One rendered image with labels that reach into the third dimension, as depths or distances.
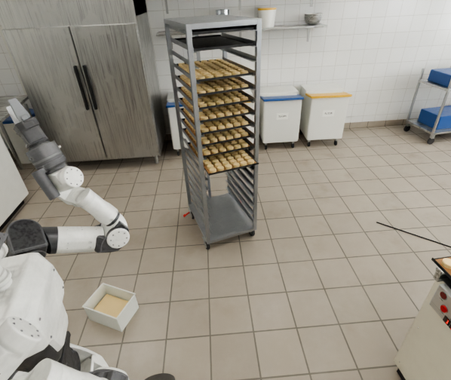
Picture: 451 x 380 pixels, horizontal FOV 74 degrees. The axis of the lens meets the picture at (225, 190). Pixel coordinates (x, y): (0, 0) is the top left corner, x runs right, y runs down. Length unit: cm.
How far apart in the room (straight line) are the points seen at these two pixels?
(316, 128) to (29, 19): 363
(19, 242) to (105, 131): 316
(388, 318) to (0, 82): 539
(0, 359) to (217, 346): 175
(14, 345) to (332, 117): 429
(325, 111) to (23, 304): 409
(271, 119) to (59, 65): 263
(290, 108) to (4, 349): 401
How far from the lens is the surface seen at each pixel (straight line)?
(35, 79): 420
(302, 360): 223
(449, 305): 169
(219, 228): 278
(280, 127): 434
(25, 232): 110
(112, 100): 397
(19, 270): 98
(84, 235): 113
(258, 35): 212
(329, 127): 456
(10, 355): 62
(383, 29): 525
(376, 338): 244
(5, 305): 91
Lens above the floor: 196
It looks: 33 degrees down
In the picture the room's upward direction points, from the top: 3 degrees counter-clockwise
